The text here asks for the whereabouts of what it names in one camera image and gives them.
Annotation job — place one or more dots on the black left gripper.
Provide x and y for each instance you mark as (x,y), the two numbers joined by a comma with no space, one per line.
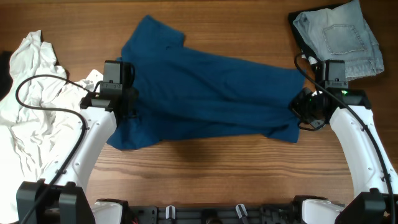
(132,93)

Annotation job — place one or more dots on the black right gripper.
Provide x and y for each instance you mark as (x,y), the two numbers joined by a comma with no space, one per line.
(295,107)

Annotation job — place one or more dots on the blue t-shirt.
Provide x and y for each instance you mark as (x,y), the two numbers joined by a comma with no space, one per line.
(187,94)

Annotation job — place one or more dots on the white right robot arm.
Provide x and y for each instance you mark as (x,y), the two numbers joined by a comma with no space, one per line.
(349,114)

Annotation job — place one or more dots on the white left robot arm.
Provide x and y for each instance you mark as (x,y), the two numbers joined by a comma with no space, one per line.
(59,194)

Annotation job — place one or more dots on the folded black garment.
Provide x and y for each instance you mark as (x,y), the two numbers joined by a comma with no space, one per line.
(308,52)

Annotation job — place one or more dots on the folded light blue jeans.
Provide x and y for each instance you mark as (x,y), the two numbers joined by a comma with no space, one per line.
(343,34)

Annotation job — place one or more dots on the white t-shirt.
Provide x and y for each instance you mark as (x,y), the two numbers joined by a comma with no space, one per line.
(32,134)

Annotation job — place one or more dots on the black garment under pile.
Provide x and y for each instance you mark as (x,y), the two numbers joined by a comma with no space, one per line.
(5,78)

